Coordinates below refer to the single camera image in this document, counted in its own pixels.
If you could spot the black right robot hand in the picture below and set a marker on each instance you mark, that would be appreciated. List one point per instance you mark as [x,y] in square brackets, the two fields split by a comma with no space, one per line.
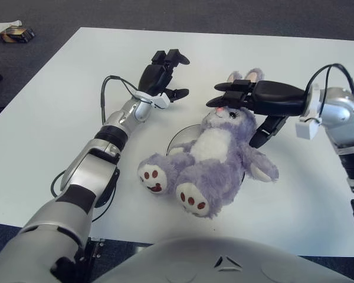
[277,97]

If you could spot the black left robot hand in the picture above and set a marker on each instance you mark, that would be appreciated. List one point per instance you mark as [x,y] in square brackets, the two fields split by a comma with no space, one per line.
[154,78]

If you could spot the purple plush doll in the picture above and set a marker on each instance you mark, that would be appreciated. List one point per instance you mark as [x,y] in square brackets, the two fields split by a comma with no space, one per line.
[212,159]

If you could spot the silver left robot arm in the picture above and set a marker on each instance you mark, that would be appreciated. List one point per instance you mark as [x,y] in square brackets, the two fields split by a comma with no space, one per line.
[85,177]

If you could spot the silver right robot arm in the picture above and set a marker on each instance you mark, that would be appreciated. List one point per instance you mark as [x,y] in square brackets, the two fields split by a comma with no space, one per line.
[346,129]

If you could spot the white plate with black rim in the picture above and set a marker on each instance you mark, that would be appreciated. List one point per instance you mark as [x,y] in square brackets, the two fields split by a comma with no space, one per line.
[183,135]

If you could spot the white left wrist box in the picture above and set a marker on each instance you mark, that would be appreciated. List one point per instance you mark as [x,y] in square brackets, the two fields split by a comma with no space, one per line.
[161,101]

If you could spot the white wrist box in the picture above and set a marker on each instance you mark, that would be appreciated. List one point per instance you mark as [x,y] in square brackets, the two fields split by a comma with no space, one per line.
[161,101]
[307,128]

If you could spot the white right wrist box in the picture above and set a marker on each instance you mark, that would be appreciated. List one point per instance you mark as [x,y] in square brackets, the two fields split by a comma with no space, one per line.
[307,128]

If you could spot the black cardboard box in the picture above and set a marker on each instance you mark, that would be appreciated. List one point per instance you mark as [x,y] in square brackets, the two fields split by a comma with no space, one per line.
[17,34]

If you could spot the grey robot torso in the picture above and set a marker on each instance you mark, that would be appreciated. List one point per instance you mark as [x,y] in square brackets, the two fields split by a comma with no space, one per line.
[180,259]

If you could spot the black table bracket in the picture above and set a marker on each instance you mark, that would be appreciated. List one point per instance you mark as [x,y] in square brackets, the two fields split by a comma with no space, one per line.
[95,249]

